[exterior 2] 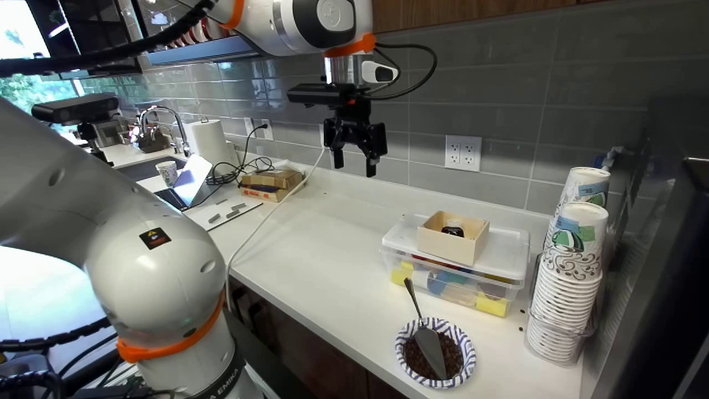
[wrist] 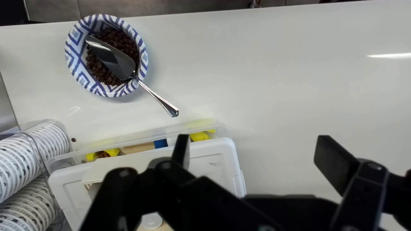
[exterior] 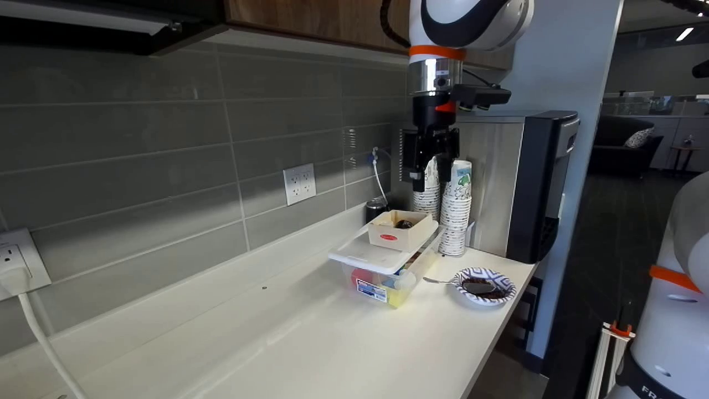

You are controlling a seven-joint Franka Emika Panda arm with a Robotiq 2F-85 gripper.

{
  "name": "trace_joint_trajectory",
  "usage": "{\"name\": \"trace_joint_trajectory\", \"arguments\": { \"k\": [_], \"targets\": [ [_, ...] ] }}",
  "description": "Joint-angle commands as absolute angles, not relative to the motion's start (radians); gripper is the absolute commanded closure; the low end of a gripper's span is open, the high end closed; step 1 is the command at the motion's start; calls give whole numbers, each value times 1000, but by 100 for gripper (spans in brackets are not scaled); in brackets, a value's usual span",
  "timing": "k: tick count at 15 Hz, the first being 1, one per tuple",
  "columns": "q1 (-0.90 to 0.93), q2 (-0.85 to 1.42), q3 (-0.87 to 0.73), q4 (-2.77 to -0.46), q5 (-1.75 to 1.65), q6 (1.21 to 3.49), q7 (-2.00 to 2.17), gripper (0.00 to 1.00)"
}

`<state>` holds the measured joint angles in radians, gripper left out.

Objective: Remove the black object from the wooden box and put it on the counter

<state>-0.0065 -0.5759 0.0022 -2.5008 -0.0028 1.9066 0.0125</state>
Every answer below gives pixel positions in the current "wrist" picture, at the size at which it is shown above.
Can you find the white patterned paper cup stack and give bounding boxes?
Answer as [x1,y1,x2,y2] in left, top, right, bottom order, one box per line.
[0,122,71,206]
[0,176,59,231]

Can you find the white wooden box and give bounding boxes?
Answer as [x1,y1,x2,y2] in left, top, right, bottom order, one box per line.
[47,136,247,231]

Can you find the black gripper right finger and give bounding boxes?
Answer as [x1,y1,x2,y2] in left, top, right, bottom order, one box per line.
[313,135,411,231]

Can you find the clear plastic cup sleeve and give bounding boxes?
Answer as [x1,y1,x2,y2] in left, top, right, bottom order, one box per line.
[0,120,74,181]

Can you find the small blue block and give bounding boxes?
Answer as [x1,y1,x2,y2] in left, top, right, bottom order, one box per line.
[152,138,169,150]

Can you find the plain wooden block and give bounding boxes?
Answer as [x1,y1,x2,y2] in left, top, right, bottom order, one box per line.
[120,141,155,157]

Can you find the yellow toy piece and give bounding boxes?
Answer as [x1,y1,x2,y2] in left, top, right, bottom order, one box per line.
[83,148,121,163]
[188,130,218,144]

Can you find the dark coffee beans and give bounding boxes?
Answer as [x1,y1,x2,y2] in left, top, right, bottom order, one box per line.
[83,27,141,88]

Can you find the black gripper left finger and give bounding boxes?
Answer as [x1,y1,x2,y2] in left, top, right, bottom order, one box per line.
[79,134,285,231]

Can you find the silver metal spoon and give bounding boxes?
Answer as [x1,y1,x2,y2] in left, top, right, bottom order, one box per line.
[83,34,181,120]

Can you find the blue patterned paper bowl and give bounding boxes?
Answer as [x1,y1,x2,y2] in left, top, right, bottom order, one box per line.
[62,13,150,99]

